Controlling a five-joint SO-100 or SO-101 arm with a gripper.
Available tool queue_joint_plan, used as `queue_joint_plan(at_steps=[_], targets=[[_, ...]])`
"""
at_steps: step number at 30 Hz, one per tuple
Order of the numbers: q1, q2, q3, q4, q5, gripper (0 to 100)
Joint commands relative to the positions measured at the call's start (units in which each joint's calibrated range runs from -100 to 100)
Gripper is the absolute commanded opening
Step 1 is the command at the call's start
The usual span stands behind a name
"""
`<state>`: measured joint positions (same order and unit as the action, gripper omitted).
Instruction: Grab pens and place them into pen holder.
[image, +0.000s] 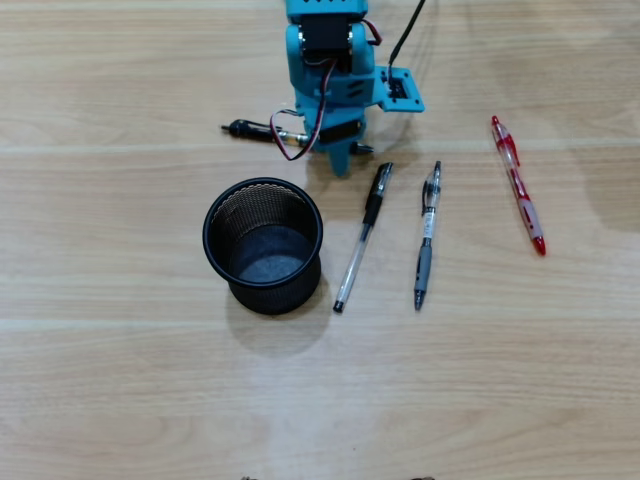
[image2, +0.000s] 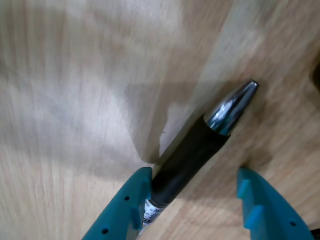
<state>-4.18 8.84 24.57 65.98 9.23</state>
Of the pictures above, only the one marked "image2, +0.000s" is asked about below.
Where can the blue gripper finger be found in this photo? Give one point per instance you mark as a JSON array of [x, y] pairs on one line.
[[272, 215], [125, 212]]

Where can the black grip chrome tip pen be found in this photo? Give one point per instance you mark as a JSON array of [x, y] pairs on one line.
[[190, 155]]

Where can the black mesh pen holder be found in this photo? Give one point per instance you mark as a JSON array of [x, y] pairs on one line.
[[317, 72]]

